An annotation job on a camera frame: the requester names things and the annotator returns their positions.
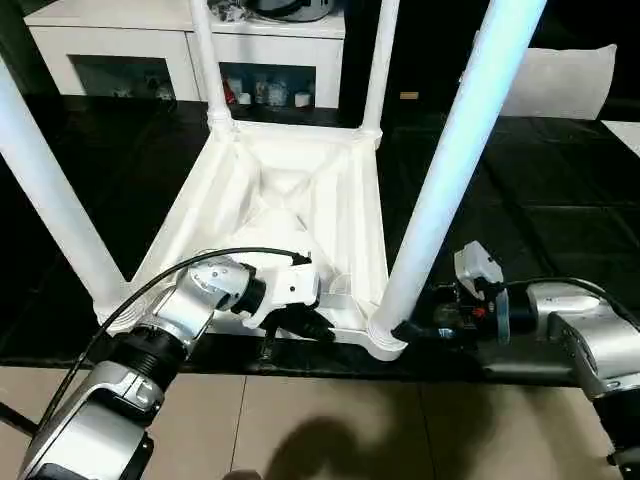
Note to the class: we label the white plastic table top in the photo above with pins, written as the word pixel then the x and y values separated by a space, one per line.
pixel 350 225

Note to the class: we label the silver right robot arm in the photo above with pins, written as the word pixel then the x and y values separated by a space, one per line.
pixel 595 330

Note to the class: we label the dark round robot torso part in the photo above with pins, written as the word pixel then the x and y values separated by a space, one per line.
pixel 245 475

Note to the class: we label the white flat board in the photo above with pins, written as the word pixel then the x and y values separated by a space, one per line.
pixel 622 132

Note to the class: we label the grey pillow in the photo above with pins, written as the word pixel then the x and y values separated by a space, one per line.
pixel 560 85

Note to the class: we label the black cabinet with gold label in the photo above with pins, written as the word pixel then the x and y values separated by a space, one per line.
pixel 425 60

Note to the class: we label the grey round pot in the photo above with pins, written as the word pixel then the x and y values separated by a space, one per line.
pixel 295 9

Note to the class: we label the black clutter on sideboard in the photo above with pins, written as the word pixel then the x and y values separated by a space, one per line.
pixel 227 11

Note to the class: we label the white sideboard cabinet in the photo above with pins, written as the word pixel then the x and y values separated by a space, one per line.
pixel 100 45

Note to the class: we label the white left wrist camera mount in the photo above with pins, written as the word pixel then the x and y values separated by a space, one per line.
pixel 292 287

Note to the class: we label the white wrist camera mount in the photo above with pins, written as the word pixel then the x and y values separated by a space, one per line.
pixel 292 287
pixel 477 262

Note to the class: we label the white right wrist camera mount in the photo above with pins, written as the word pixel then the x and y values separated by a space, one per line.
pixel 477 262

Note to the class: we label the black metal frame leg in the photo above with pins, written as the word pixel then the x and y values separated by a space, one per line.
pixel 17 419

